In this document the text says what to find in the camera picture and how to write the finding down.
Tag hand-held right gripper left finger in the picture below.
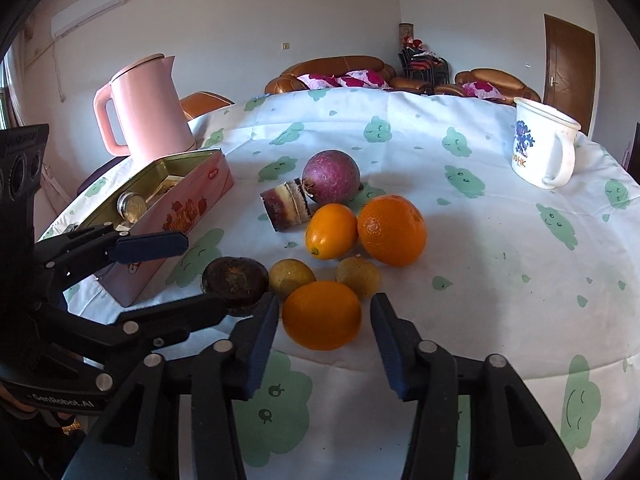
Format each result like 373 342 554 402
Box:
60 292 280 480

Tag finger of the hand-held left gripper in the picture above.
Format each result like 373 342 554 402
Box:
34 223 189 306
34 292 229 392

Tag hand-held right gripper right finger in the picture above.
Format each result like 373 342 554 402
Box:
370 292 583 480

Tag round orange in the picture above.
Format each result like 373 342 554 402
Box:
281 281 363 352

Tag dark brown round fruit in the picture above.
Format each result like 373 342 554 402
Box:
201 256 271 317

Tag pink tin box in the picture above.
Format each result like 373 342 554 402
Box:
49 148 235 308

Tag brown-green round fruit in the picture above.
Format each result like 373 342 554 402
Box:
269 258 317 301
335 256 382 300

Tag gold packet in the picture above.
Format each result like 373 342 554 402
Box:
150 175 183 201

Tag dark purple stool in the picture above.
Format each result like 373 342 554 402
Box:
76 156 131 193

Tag large orange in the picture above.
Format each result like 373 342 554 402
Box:
357 194 429 267

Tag window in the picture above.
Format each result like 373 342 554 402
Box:
0 50 21 131

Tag small oval orange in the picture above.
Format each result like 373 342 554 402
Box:
305 203 359 261

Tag pink electric kettle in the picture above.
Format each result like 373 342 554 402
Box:
93 53 197 158

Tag layered cake piece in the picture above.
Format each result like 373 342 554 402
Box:
259 178 313 231

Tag brown leather armchair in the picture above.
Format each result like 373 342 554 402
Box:
179 91 236 122

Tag purple round fruit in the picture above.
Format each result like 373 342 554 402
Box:
301 150 362 206

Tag white air conditioner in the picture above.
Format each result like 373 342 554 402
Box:
50 0 125 38

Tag pink floral pillow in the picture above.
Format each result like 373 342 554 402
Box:
337 70 390 88
297 73 346 90
462 80 503 98

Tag white mug with blue print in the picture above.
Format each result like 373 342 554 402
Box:
510 96 582 191

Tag long brown leather sofa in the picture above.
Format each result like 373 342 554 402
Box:
264 55 436 96

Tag stacked dark chairs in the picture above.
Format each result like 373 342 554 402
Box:
397 47 451 86

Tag brown leather sofa chair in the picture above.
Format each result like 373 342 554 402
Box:
435 68 542 106

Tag black television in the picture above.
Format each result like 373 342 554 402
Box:
622 122 640 171

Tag brown wooden door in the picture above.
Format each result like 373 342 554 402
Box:
542 13 597 136

